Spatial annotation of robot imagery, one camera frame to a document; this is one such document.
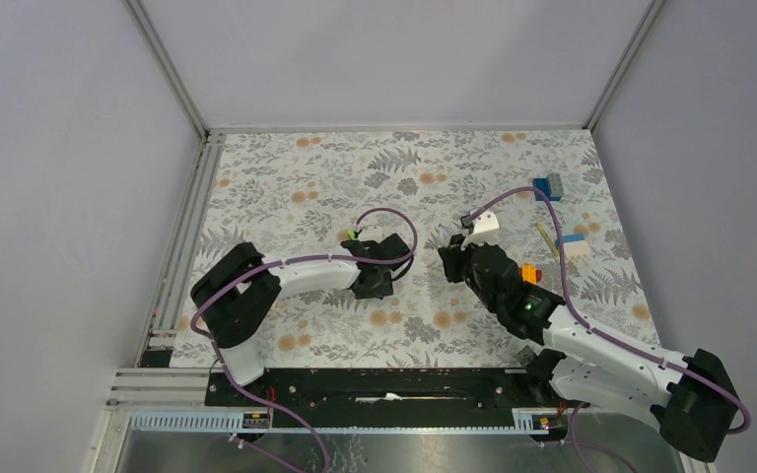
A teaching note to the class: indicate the blue grey toy blocks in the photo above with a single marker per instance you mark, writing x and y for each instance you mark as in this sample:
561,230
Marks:
550,185

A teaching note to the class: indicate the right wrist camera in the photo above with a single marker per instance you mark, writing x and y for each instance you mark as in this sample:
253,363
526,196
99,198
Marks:
483,229

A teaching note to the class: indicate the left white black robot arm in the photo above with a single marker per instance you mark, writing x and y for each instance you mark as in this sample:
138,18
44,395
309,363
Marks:
236,294

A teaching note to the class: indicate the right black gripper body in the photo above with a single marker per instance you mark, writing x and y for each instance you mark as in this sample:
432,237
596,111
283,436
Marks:
459,268

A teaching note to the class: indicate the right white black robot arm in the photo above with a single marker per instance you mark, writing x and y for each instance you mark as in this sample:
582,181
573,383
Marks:
690,400

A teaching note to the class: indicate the floral patterned table mat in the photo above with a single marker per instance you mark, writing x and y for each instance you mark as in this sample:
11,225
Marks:
300,193

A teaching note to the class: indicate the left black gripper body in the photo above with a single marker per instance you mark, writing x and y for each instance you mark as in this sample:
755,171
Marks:
380,290

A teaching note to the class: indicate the blue white eraser block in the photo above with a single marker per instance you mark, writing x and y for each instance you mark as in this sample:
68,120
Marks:
575,246

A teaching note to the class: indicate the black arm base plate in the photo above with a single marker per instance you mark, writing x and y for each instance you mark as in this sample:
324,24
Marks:
372,399

